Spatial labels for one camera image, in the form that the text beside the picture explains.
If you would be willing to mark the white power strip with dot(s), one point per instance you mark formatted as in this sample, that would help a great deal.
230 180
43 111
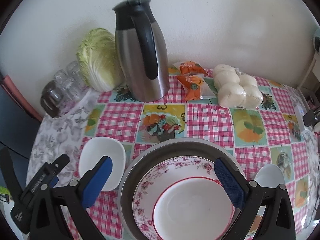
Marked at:
299 117

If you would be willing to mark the bag of steamed buns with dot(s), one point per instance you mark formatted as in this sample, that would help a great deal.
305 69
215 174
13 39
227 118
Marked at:
237 90

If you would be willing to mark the napa cabbage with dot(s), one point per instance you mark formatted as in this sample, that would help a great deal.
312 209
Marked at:
100 60

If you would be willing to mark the grey floral tablecloth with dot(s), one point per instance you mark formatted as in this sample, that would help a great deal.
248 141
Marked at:
55 135

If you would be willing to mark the steel thermos jug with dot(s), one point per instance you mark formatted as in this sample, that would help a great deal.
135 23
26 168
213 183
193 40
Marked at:
145 80

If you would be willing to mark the clear drinking glass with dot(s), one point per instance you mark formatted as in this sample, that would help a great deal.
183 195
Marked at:
72 91
60 77
73 68

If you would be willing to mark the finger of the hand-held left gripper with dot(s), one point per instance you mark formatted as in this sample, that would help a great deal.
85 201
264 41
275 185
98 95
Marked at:
47 171

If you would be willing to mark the black plug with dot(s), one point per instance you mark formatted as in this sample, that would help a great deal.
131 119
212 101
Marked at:
311 117

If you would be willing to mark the pink floral plate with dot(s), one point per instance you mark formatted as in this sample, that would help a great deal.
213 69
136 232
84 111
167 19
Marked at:
147 187

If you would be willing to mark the pink checked tablecloth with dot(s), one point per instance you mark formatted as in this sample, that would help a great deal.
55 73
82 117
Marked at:
212 120

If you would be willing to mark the orange snack packet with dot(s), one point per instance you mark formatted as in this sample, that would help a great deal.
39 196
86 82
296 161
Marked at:
191 67
193 86

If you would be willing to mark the steel basin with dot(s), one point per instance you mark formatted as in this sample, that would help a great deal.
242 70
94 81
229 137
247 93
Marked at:
130 170

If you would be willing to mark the small white bowl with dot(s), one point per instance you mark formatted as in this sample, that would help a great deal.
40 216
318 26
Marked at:
270 176

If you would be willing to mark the white square bowl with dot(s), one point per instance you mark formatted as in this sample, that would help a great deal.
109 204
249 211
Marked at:
100 150

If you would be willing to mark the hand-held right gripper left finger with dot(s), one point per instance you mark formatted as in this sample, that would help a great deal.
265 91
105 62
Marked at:
97 182

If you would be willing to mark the pink and blue chair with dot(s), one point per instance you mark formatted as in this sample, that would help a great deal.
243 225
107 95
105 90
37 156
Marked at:
15 112

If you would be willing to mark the white bowl with red rim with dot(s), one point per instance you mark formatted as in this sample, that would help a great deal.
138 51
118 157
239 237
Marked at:
195 210

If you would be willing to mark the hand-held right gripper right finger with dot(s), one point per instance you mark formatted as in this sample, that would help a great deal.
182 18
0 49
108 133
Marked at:
230 185

